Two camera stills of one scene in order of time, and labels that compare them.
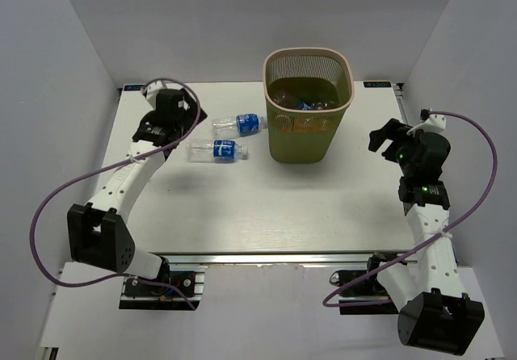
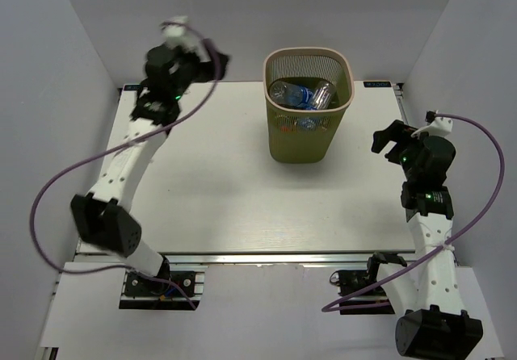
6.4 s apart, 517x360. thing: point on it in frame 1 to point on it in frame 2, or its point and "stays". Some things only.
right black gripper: x=393 y=131 stays
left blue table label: x=132 y=87 stays
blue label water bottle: x=240 y=125 to x=291 y=94
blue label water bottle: x=215 y=151 to x=321 y=96
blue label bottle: x=315 y=105 to x=308 y=122
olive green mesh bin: x=306 y=90 stays
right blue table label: x=377 y=84 stays
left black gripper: x=190 y=114 to x=206 y=70
